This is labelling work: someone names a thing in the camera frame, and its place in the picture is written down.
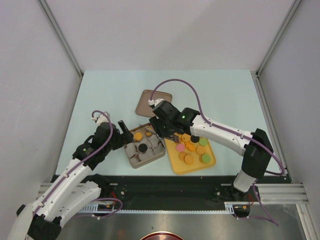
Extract black sandwich cookie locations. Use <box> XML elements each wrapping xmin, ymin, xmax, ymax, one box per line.
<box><xmin>190</xmin><ymin>135</ymin><xmax>200</xmax><ymax>143</ymax></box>
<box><xmin>138</xmin><ymin>143</ymin><xmax>148</xmax><ymax>153</ymax></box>

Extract rose gold cookie tin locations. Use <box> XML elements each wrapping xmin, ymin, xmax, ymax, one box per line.
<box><xmin>123</xmin><ymin>123</ymin><xmax>166</xmax><ymax>169</ymax></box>

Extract metal tongs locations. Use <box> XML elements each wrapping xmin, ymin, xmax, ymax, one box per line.
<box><xmin>139</xmin><ymin>123</ymin><xmax>159</xmax><ymax>138</ymax></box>

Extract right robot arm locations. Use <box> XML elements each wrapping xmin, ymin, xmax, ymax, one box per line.
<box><xmin>148</xmin><ymin>98</ymin><xmax>273</xmax><ymax>201</ymax></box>

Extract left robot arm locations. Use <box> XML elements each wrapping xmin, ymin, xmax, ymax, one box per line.
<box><xmin>8</xmin><ymin>119</ymin><xmax>133</xmax><ymax>240</ymax></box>

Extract tan sandwich cookie spotted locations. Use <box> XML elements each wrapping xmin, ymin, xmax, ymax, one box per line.
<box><xmin>181</xmin><ymin>133</ymin><xmax>191</xmax><ymax>142</ymax></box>

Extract pink sandwich cookie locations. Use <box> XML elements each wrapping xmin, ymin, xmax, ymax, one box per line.
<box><xmin>175</xmin><ymin>143</ymin><xmax>185</xmax><ymax>153</ymax></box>

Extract white paper cupcake liner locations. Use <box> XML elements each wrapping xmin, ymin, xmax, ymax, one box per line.
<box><xmin>124</xmin><ymin>143</ymin><xmax>138</xmax><ymax>160</ymax></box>
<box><xmin>129</xmin><ymin>157</ymin><xmax>141</xmax><ymax>168</ymax></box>
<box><xmin>138</xmin><ymin>149</ymin><xmax>156</xmax><ymax>164</ymax></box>
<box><xmin>152</xmin><ymin>144</ymin><xmax>166</xmax><ymax>155</ymax></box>
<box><xmin>148</xmin><ymin>135</ymin><xmax>160</xmax><ymax>149</ymax></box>

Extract orange fish cookie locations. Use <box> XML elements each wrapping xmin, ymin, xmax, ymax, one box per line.
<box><xmin>184</xmin><ymin>141</ymin><xmax>196</xmax><ymax>152</ymax></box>

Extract yellow plastic tray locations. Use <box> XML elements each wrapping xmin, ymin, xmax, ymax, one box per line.
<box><xmin>164</xmin><ymin>133</ymin><xmax>216</xmax><ymax>175</ymax></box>

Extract green macaron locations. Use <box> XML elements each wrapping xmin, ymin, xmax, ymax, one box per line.
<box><xmin>200</xmin><ymin>153</ymin><xmax>211</xmax><ymax>164</ymax></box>
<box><xmin>198</xmin><ymin>138</ymin><xmax>208</xmax><ymax>147</ymax></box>

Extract rose gold tin lid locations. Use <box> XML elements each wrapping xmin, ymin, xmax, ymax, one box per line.
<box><xmin>135</xmin><ymin>89</ymin><xmax>173</xmax><ymax>118</ymax></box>

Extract red round object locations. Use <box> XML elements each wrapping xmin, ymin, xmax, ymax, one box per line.
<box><xmin>140</xmin><ymin>231</ymin><xmax>184</xmax><ymax>240</ymax></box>

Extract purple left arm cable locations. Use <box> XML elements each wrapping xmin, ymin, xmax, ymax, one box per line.
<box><xmin>32</xmin><ymin>110</ymin><xmax>124</xmax><ymax>221</ymax></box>

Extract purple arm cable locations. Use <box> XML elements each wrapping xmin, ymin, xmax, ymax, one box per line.
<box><xmin>32</xmin><ymin>110</ymin><xmax>124</xmax><ymax>221</ymax></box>
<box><xmin>147</xmin><ymin>78</ymin><xmax>288</xmax><ymax>227</ymax></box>

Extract white cable duct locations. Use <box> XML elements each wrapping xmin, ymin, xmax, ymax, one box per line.
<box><xmin>76</xmin><ymin>197</ymin><xmax>251</xmax><ymax>216</ymax></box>

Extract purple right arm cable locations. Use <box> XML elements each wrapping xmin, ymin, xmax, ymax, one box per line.
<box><xmin>147</xmin><ymin>78</ymin><xmax>288</xmax><ymax>227</ymax></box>

